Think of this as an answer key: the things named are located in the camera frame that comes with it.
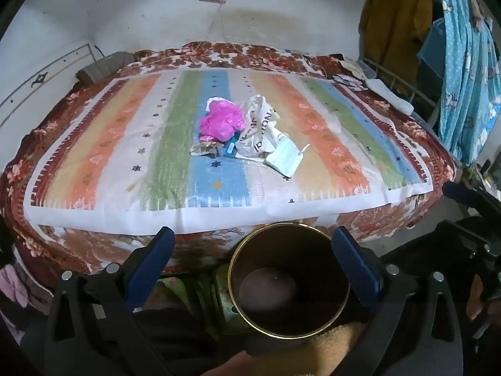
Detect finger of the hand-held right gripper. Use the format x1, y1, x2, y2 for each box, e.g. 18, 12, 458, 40
426, 219, 492, 261
442, 181, 488, 215

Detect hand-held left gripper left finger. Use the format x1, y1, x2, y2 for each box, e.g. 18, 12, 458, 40
43, 225, 177, 376

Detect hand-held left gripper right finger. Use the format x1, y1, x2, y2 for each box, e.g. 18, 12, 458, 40
331, 226, 466, 376

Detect dark round bin gold rim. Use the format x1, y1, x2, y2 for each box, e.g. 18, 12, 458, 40
228, 222, 352, 338

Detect brown snack wrapper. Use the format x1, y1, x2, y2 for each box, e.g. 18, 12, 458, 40
190, 141, 225, 157

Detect light blue face mask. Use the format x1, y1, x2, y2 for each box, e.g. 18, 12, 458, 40
263, 137, 311, 178

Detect pink plastic bag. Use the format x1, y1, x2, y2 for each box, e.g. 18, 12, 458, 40
199, 100, 246, 142

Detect white printed plastic bag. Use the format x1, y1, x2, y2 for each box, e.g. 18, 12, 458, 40
235, 95, 290, 160

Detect person's right hand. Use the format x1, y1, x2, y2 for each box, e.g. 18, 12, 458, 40
467, 274, 490, 321

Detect striped colourful blanket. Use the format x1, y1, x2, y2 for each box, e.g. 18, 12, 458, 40
23, 68, 435, 236

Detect white folded cloth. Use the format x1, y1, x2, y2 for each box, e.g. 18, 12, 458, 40
366, 79, 415, 115

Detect blue printed hanging cloth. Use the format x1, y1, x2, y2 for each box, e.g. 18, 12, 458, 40
417, 0, 501, 165

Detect pink cloth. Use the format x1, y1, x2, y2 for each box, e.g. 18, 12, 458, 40
0, 264, 51, 345

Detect blue flat packet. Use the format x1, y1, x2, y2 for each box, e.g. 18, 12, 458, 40
223, 133, 243, 159

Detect striped colourful bedspread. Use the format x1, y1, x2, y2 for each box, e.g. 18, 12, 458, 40
0, 41, 457, 288

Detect scattered paper packets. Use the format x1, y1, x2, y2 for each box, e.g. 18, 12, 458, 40
333, 59, 376, 91

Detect mustard hanging jacket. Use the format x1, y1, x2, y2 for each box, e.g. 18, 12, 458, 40
359, 0, 433, 87

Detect metal bed rail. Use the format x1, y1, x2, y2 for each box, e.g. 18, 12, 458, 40
358, 58, 441, 124

